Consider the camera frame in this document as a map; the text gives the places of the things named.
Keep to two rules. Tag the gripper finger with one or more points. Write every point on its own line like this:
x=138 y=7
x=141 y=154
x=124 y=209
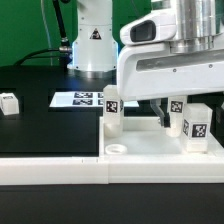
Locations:
x=220 y=119

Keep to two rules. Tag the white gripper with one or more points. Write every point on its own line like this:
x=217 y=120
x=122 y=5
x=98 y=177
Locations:
x=150 y=71

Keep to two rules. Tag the white square tabletop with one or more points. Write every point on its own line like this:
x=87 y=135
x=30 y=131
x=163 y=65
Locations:
x=143 y=136

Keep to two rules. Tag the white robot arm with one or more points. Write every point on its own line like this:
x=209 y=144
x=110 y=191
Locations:
x=175 y=50

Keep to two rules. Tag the white U-shaped obstacle fence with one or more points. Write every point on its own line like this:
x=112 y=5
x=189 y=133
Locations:
x=182 y=168

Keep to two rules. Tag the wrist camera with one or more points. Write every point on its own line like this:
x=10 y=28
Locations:
x=157 y=26

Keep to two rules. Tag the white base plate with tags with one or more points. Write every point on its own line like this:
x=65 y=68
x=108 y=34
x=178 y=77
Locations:
x=77 y=99

